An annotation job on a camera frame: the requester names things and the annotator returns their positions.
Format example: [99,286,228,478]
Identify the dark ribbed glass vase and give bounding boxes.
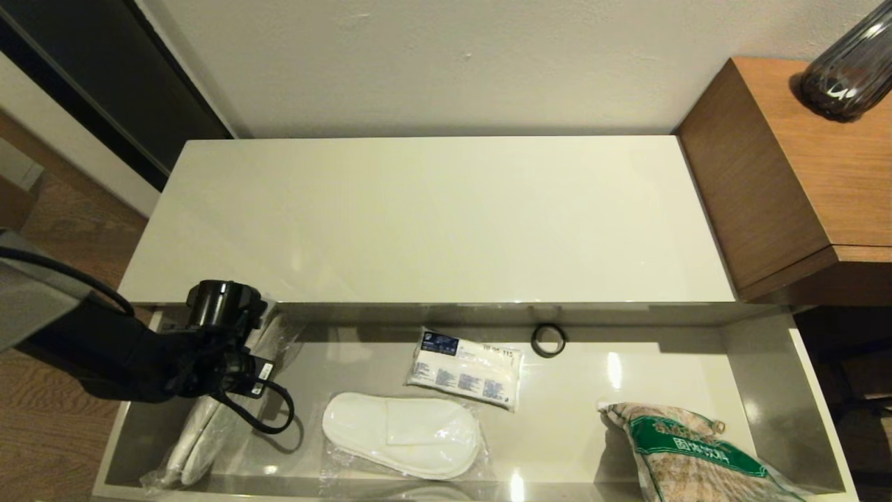
[797,0,892,123]

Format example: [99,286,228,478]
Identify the brown box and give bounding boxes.
[0,135,44,234]

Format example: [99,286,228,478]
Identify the brown wooden side cabinet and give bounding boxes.
[674,57,892,309]

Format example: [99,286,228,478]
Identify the dark sliding door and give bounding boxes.
[0,0,236,193]

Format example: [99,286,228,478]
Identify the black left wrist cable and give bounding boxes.
[208,378,298,435]

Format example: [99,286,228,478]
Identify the black tape roll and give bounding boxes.
[530,322,567,359]

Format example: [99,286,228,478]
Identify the glossy white low cabinet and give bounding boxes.
[115,135,739,307]

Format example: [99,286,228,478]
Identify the white wipes pack blue label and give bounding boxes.
[406,327,524,413]

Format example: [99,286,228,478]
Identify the white slippers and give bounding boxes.
[139,312,307,490]
[320,390,493,482]

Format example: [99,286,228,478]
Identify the green printed snack bag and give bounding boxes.
[597,400,815,502]

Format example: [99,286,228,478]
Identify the glossy white drawer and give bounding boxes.
[92,304,860,502]

